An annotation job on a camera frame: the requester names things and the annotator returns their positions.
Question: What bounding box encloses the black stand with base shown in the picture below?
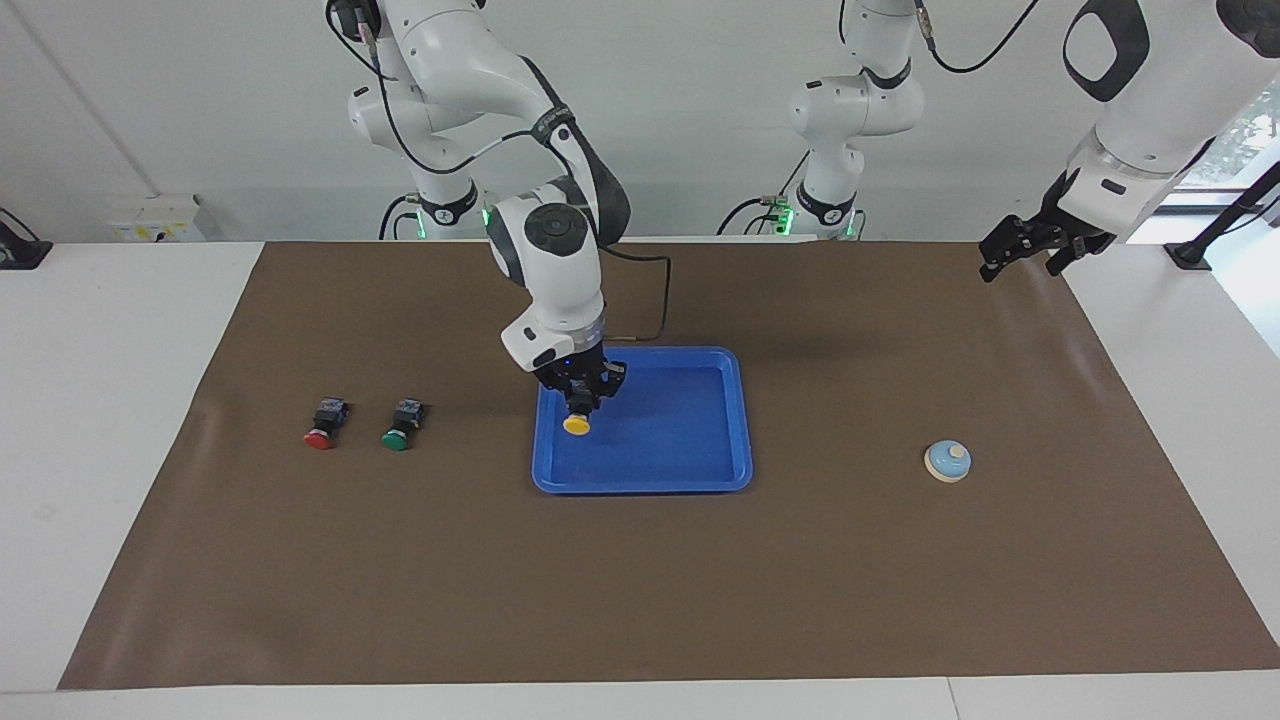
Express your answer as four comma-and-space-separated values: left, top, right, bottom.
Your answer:
1163, 160, 1280, 271

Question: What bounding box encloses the red push button switch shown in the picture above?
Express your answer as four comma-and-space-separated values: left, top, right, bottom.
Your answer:
303, 397, 351, 451

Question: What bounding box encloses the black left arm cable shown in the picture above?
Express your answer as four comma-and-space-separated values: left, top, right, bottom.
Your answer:
838, 0, 1037, 73

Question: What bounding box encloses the blue plastic tray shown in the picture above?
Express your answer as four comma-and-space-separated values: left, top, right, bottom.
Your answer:
531, 346, 754, 496

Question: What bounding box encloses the black base cable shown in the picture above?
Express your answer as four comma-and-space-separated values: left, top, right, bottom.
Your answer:
378, 193, 426, 242
715, 150, 811, 237

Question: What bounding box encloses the light blue call bell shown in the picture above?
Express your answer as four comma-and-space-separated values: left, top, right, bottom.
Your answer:
923, 439, 973, 484

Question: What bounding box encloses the window pane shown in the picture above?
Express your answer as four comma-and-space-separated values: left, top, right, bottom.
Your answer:
1180, 85, 1280, 191

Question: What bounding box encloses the green push button switch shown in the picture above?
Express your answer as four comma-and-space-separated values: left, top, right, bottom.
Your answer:
381, 397, 425, 452

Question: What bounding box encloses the black table clamp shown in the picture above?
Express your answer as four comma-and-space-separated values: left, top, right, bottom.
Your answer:
0, 207, 53, 271

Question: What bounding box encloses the white wall socket box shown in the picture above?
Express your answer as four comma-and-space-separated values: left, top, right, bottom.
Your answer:
108, 193, 206, 243

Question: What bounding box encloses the brown table mat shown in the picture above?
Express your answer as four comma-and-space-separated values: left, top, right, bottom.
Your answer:
58, 240, 1280, 691

